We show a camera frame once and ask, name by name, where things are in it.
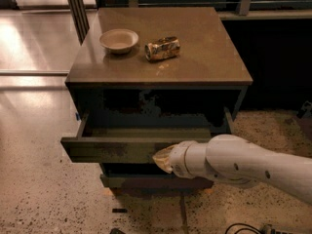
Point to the white paper bowl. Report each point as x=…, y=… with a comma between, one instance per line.
x=118, y=41

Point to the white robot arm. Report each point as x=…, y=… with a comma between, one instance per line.
x=236, y=161

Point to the crushed gold soda can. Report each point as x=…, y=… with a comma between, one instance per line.
x=164, y=48

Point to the dark vertical window post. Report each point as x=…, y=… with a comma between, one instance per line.
x=78, y=12

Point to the lower drawer front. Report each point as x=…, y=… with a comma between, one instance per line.
x=154, y=182

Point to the grey power strip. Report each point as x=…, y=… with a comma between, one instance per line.
x=279, y=229

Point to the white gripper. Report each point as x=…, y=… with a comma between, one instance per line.
x=176, y=160

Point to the dark grey drawer cabinet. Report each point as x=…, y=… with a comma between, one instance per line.
x=121, y=91

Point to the small black floor object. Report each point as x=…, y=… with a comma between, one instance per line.
x=116, y=231

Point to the drawer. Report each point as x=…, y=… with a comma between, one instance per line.
x=133, y=146
x=154, y=182

